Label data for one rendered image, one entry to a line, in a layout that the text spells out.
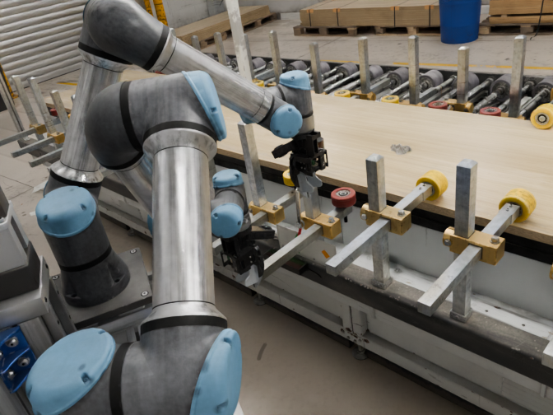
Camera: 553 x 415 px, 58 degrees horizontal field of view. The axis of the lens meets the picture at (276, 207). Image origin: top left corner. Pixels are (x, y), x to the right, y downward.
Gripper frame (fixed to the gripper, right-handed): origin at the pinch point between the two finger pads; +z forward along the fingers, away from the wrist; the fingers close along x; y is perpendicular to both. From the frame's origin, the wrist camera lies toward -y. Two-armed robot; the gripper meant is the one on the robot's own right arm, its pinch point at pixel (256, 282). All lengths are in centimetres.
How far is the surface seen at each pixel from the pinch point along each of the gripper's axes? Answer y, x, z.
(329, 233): -28.5, 4.2, -1.7
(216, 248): -4.8, -23.6, -0.2
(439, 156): -80, 13, -8
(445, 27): -547, -224, 57
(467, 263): -21, 51, -13
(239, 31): -127, -135, -37
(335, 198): -38.2, -0.3, -8.2
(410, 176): -62, 12, -8
